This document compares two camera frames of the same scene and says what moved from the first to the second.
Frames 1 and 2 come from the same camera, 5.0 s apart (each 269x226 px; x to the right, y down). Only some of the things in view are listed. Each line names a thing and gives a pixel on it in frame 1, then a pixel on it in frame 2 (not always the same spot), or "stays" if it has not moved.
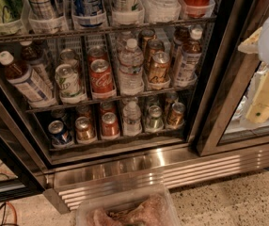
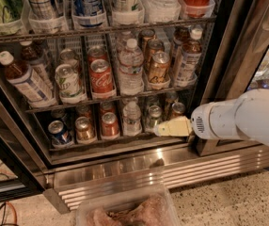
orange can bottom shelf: x=176 y=116 stays
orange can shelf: x=159 y=67 stays
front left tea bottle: x=22 y=76 stays
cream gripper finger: x=250 y=45 -> x=178 y=126
